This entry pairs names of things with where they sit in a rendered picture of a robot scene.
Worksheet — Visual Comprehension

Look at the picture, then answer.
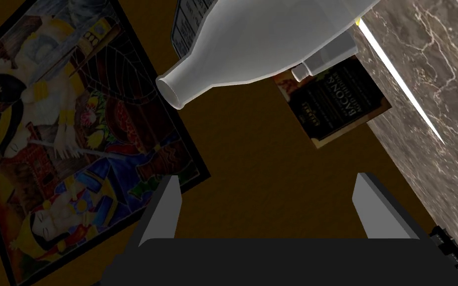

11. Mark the small white bottle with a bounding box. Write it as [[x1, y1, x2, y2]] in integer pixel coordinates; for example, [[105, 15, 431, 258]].
[[291, 30, 359, 83]]

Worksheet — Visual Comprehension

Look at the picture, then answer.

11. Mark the black food box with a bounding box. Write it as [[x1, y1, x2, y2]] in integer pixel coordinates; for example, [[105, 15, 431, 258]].
[[273, 55, 392, 149]]

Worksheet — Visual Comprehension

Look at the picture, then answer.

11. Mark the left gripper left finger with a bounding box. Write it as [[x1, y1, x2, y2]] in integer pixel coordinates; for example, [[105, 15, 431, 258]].
[[127, 174, 183, 255]]

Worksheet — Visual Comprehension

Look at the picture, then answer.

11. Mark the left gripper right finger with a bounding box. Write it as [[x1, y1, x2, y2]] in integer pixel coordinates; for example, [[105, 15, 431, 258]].
[[352, 172, 432, 241]]

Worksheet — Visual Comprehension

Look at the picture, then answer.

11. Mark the large white bottle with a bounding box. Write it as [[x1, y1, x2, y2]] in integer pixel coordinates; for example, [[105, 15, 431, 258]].
[[155, 0, 382, 110]]

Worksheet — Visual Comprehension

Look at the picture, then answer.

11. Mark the white labelled box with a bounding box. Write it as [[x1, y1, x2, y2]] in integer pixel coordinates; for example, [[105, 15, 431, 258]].
[[170, 0, 219, 60]]

